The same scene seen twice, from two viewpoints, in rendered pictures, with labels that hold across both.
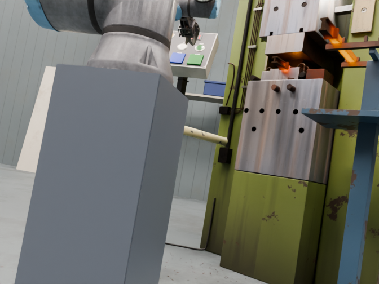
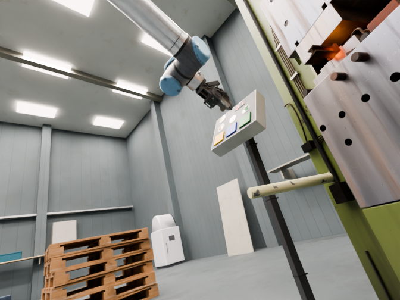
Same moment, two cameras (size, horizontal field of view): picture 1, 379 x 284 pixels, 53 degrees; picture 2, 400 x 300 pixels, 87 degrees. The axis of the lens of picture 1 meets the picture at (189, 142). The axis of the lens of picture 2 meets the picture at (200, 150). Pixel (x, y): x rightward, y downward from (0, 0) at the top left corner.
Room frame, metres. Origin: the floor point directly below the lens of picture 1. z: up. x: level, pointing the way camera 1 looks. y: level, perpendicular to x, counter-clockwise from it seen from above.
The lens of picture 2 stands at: (1.00, -0.21, 0.50)
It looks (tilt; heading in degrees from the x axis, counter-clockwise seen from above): 23 degrees up; 29
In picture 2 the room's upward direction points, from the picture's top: 15 degrees counter-clockwise
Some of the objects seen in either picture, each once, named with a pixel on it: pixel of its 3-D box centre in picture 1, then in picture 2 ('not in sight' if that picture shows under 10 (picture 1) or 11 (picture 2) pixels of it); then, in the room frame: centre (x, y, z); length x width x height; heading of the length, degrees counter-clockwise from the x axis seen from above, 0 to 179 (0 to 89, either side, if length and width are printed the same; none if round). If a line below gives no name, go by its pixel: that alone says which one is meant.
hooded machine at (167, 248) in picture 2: not in sight; (165, 239); (6.48, 4.96, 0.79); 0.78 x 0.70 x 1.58; 75
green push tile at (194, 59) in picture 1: (195, 60); (245, 120); (1.99, 0.04, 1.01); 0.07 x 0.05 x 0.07; 74
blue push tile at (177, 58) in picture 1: (177, 58); (231, 130); (2.01, 0.14, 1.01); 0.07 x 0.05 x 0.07; 74
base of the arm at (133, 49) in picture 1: (132, 60); not in sight; (0.83, 0.15, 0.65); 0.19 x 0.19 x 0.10
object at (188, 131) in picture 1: (201, 135); (293, 184); (1.99, -0.06, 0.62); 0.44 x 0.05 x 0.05; 139
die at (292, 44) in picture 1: (302, 57); (353, 39); (1.99, -0.51, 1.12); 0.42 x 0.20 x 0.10; 139
